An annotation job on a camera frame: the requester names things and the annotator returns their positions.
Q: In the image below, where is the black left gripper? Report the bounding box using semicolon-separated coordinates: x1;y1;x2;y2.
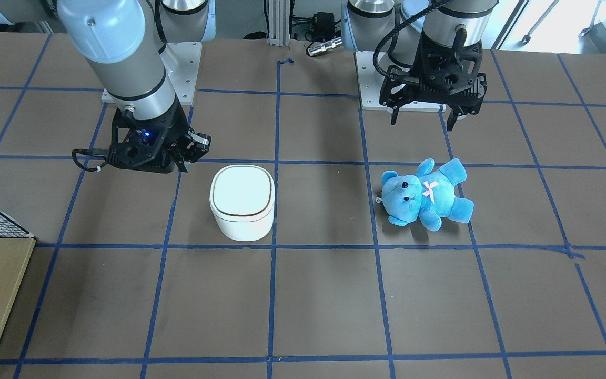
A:
379;32;488;132

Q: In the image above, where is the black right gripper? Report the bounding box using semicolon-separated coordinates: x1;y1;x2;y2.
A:
107;100;212;174

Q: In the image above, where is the white small trash can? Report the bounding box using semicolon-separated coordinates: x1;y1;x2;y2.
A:
209;165;276;242

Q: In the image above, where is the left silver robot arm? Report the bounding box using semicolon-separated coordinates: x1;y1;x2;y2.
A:
341;1;497;131

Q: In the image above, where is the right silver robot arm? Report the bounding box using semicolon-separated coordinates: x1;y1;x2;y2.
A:
0;1;216;174

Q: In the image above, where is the blue teddy bear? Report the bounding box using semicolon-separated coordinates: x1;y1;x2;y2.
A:
376;158;474;231

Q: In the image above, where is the silver metal connector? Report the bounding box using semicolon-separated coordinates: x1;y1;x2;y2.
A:
305;37;343;58

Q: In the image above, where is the black power adapter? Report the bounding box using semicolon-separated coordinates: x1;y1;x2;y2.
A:
310;12;335;42

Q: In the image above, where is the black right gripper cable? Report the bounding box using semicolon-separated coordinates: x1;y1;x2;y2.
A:
72;148;112;173

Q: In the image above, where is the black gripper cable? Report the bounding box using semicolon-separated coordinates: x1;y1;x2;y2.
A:
373;0;459;79
72;148;112;173

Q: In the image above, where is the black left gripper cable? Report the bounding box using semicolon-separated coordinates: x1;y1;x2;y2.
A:
373;0;459;79

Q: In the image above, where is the aluminium frame post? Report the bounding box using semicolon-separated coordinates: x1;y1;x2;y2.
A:
265;1;292;48

